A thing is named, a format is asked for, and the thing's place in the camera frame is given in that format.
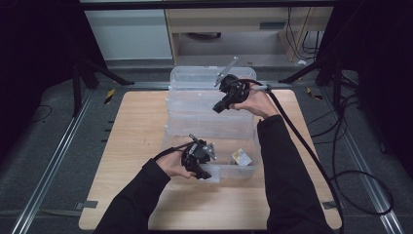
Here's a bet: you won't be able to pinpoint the black cables under desk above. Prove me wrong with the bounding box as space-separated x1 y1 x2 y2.
285 7 325 61

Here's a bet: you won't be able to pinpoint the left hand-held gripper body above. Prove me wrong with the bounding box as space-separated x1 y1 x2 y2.
180 135 218 174

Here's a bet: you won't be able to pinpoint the left hand-held gripper cable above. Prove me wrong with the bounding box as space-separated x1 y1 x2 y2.
152 140 196 162

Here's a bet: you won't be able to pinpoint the black metal stand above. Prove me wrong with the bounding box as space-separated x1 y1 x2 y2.
278 53 359 115
69 53 135 118

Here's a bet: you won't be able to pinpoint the black curtain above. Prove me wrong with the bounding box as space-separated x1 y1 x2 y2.
319 0 413 179
0 0 108 164

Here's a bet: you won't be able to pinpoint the light wooden desk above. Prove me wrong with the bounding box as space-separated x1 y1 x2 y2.
165 7 335 64

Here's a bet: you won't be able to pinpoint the aluminium cross rail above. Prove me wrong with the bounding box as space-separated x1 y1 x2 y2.
125 80 293 91

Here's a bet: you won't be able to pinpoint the aluminium floor rail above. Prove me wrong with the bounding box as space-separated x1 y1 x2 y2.
11 89 95 234
319 87 407 234

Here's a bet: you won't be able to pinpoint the small white green carton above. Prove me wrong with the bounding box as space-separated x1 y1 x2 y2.
231 148 253 168

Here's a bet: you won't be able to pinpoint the white cabinet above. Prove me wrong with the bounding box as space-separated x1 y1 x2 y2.
85 9 173 61

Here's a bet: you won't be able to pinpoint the right hand-held gripper cable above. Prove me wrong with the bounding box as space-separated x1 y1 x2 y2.
251 83 394 234

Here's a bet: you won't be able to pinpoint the clear plastic storage box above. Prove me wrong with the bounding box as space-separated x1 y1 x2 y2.
161 65 263 183

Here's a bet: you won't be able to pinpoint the bundle of black floor cables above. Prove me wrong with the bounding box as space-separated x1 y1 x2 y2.
306 92 363 183

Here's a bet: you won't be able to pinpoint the hand-held gripper cable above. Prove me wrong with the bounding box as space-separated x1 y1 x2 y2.
152 140 196 162
251 83 394 234

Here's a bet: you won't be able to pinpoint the person's left hand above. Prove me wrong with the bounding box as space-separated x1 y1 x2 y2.
155 149 198 179

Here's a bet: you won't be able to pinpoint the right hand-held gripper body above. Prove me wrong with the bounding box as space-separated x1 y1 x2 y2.
213 56 251 105

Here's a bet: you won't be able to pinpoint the grey strap piece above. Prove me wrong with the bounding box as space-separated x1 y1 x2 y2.
321 200 347 211
75 200 99 211

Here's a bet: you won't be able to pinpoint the person's right hand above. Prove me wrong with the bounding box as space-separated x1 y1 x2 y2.
228 82 281 120

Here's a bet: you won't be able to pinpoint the thin black floor cable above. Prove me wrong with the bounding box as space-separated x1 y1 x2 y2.
31 103 54 124

